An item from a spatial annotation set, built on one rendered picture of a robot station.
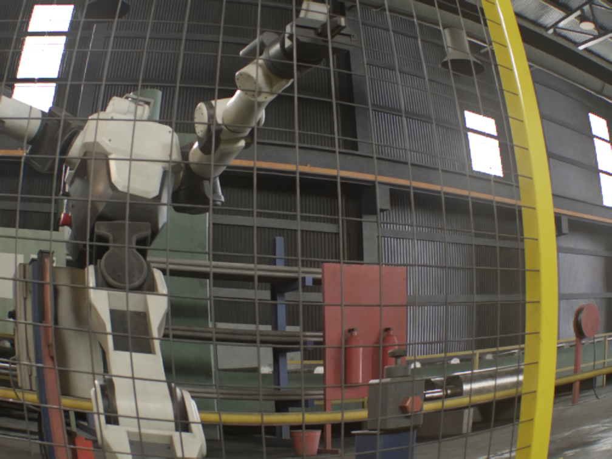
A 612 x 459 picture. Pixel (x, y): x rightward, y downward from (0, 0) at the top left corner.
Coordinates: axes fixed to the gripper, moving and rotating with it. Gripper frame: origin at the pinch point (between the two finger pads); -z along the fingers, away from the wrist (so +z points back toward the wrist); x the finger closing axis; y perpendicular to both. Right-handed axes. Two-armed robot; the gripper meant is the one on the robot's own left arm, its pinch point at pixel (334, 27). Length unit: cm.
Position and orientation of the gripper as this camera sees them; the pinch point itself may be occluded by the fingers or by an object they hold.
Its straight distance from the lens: 130.9
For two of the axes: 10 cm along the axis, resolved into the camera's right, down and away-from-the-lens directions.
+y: -0.2, -9.8, 1.8
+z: -4.6, 1.7, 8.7
